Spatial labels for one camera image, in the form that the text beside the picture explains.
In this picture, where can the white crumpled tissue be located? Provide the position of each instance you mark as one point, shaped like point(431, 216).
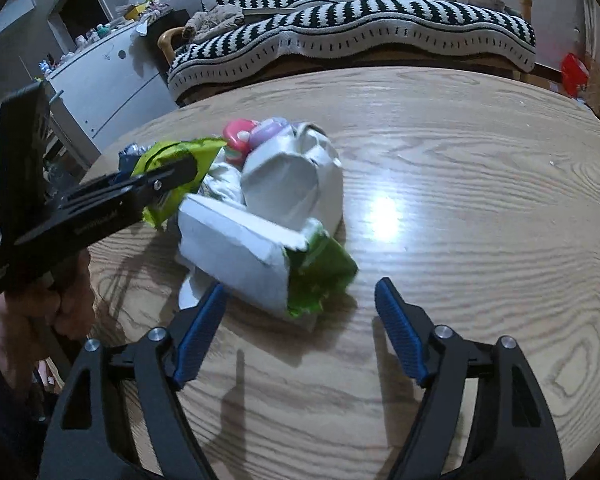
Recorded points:
point(225, 185)

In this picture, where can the white hanging cloth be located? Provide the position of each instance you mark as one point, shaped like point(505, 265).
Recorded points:
point(143, 24)

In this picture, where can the crumpled beige clothing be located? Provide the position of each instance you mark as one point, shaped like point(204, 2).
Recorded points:
point(212, 22)

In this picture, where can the white torn paper box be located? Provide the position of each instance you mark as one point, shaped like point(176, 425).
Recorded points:
point(235, 250)

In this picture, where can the wooden frame sofa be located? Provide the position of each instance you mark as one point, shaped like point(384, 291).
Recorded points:
point(170, 42)

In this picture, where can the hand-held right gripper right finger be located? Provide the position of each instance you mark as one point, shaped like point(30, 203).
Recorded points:
point(400, 330)

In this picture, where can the black side cabinet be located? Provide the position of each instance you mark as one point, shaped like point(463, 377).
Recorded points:
point(172, 25)

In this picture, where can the red bag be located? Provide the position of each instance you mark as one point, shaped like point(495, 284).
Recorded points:
point(575, 75)

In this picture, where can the black white striped sofa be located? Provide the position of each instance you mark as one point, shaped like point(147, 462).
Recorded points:
point(360, 30)

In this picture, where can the person's left forearm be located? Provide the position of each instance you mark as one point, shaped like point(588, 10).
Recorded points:
point(5, 425)

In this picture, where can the clear bag with yellow box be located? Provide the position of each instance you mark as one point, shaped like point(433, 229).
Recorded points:
point(135, 7)

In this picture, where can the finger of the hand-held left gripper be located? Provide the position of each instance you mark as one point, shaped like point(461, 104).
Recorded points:
point(150, 182)
point(95, 222)

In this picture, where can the pink red plastic cup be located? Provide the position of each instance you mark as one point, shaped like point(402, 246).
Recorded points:
point(237, 140)

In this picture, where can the person's left hand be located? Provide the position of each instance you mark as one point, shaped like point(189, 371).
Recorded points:
point(75, 305)

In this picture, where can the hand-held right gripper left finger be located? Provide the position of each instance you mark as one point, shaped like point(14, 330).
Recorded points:
point(200, 335)

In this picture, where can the row of small bottles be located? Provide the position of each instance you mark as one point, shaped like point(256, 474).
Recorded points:
point(90, 40)

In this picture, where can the white crumpled paper carton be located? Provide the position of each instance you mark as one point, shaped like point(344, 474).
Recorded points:
point(290, 180)

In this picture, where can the white drawer cabinet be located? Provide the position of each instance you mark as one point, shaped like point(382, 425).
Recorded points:
point(110, 90)

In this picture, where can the green snack bag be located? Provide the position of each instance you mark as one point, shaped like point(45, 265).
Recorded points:
point(207, 147)

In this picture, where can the purple plastic container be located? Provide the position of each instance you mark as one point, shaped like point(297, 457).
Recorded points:
point(270, 130)

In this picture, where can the lime green torn wrapper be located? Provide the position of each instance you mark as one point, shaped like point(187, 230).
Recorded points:
point(320, 265)

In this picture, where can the blue white crumpled wrapper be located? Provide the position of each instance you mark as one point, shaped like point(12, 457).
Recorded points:
point(130, 157)

